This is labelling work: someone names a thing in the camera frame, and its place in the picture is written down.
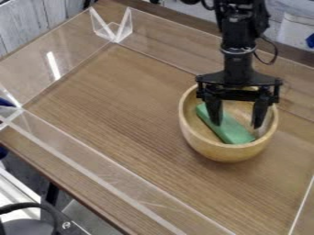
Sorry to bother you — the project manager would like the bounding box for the black table leg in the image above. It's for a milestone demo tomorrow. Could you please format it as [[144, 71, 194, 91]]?
[[45, 183, 60, 206]]

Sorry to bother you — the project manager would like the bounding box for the white cylindrical container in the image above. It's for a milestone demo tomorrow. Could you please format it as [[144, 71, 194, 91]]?
[[277, 13, 314, 52]]

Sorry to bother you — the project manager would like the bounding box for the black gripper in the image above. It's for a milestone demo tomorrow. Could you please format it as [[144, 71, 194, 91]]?
[[195, 47, 283, 129]]

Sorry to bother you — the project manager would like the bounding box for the clear acrylic front wall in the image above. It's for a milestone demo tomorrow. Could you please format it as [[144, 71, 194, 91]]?
[[0, 90, 235, 235]]

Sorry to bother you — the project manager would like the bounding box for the brown wooden bowl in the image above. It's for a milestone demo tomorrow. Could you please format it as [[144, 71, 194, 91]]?
[[178, 85, 278, 162]]

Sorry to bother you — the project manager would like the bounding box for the clear acrylic corner bracket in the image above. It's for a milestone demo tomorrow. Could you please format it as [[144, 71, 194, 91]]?
[[88, 7, 134, 43]]

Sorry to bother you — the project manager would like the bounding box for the green rectangular block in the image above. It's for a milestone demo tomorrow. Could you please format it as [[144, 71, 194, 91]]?
[[195, 103, 255, 144]]

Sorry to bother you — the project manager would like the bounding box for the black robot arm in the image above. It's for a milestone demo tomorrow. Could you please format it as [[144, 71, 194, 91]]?
[[180, 0, 282, 129]]

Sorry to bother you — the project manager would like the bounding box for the grey metal base plate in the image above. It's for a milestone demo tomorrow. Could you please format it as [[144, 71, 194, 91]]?
[[41, 200, 123, 235]]

